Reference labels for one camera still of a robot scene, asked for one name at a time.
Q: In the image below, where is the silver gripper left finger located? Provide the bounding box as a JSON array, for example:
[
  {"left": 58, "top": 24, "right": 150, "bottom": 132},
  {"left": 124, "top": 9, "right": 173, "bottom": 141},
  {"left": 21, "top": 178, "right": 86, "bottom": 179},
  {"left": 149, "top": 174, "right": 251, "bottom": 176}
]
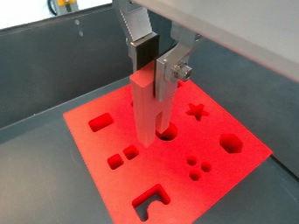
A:
[{"left": 112, "top": 0, "right": 158, "bottom": 71}]

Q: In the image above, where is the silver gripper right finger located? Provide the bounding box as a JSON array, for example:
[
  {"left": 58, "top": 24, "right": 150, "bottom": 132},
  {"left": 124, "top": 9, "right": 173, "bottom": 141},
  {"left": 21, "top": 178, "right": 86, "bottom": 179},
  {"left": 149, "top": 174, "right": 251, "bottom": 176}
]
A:
[{"left": 153, "top": 23, "right": 204, "bottom": 102}]

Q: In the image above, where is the pink double-square peg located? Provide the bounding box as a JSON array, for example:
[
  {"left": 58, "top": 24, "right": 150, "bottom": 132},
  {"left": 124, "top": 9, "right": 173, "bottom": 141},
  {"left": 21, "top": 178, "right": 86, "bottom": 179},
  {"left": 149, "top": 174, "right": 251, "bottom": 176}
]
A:
[{"left": 129, "top": 62, "right": 173, "bottom": 147}]

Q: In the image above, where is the red foam shape board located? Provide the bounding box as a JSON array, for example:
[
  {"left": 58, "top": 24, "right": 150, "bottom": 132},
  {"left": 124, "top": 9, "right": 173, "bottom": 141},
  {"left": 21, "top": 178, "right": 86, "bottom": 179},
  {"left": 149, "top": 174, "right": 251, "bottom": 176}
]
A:
[{"left": 62, "top": 81, "right": 272, "bottom": 224}]

